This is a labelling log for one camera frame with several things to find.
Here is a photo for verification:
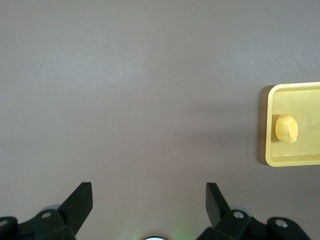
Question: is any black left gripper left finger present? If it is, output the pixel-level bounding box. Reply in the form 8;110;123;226
0;181;94;240

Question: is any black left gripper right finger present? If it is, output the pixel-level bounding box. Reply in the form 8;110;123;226
197;182;311;240

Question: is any yellow potato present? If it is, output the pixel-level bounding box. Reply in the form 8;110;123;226
274;113;300;145

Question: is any yellow rectangular plastic tray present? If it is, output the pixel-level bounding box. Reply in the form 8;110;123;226
264;81;320;168

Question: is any table cover mat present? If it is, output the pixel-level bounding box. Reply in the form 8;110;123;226
0;0;320;240

